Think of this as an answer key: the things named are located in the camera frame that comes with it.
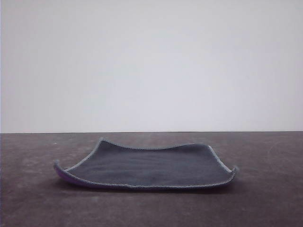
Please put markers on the purple towel with grey hem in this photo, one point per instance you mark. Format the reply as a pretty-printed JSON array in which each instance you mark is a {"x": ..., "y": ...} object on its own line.
[{"x": 151, "y": 165}]

